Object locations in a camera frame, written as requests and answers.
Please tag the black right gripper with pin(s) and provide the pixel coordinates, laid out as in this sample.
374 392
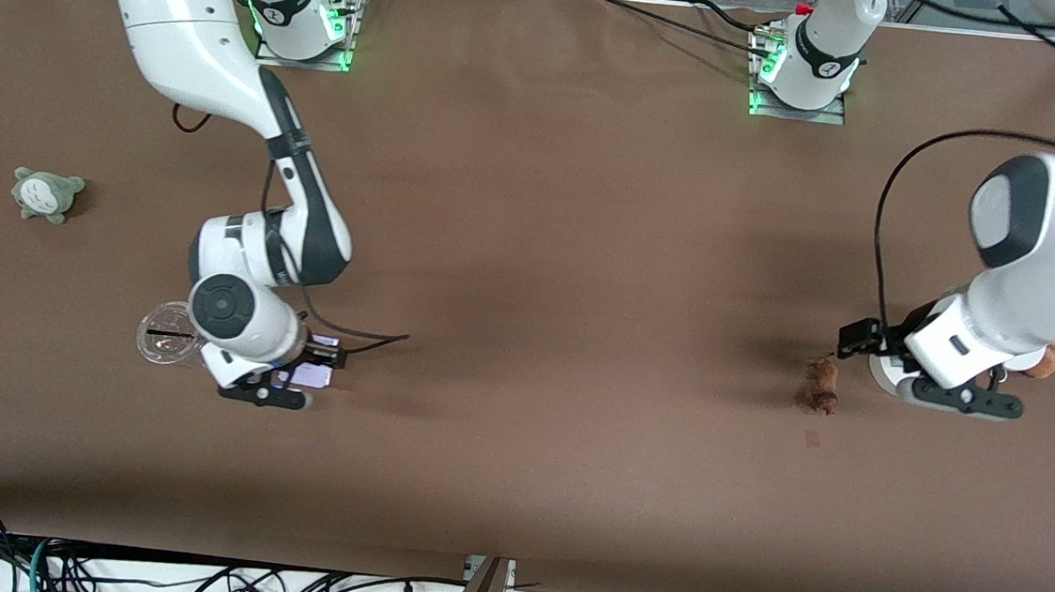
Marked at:
315 353

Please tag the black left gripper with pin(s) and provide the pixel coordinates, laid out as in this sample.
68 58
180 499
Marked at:
894 343

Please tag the brown lion statue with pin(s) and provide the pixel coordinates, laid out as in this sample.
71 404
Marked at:
822 387

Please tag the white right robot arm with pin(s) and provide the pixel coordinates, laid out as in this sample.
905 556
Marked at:
200 26

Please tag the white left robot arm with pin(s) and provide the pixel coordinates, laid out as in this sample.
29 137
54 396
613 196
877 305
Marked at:
1049 243

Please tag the clear plastic cup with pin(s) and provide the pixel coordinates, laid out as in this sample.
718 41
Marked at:
162 333

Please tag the grey plush toy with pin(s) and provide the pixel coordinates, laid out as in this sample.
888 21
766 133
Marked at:
47 195

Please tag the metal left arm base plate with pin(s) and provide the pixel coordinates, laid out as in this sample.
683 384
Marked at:
801 113

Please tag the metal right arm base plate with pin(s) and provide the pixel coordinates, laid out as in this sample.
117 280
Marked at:
268 57

